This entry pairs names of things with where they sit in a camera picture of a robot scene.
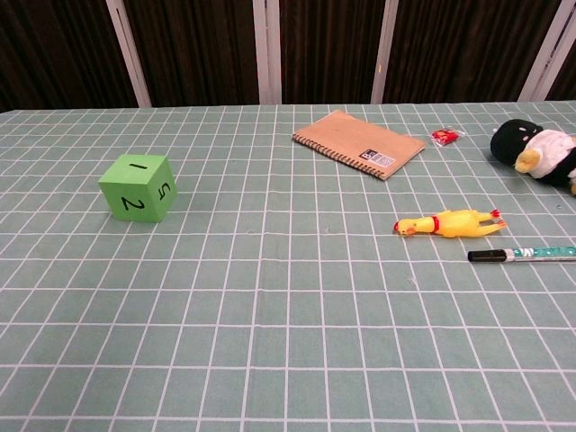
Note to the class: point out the white frame post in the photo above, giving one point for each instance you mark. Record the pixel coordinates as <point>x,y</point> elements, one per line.
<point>267,51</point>
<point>383,51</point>
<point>128,51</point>
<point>546,54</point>

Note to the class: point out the dark brown curtain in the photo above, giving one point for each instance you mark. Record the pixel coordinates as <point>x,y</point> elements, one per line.
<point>202,49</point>

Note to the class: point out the small red wrapped packet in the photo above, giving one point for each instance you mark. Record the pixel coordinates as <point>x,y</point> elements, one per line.
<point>444,136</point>

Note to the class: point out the brown spiral notebook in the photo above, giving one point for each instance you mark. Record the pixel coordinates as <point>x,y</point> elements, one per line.
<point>355,141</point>

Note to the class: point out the black and white plush toy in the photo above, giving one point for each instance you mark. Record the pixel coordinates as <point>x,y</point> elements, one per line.
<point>540,150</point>

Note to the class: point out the yellow rubber chicken toy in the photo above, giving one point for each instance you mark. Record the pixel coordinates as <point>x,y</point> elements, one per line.
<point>454,222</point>

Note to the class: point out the green grid tablecloth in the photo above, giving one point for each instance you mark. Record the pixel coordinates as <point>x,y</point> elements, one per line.
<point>270,315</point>

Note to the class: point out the green numbered foam cube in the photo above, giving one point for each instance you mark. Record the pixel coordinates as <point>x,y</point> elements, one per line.
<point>144,180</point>

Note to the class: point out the black capped marker pen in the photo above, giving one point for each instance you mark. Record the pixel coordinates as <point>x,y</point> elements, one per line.
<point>522,254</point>

